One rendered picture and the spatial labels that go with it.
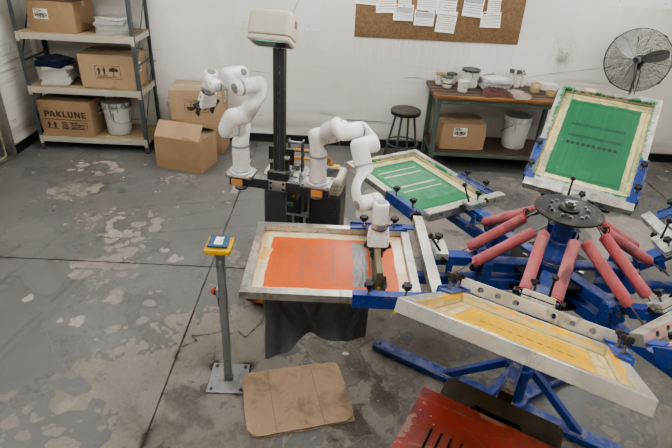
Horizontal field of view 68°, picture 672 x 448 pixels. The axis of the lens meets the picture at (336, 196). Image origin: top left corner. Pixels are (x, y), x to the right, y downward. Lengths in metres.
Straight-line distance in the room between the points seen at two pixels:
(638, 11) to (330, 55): 3.38
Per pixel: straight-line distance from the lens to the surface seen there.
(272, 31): 2.41
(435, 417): 1.66
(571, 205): 2.47
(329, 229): 2.63
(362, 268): 2.41
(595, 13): 6.46
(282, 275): 2.35
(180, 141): 5.47
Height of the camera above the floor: 2.37
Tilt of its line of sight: 28 degrees down
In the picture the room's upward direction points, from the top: 3 degrees clockwise
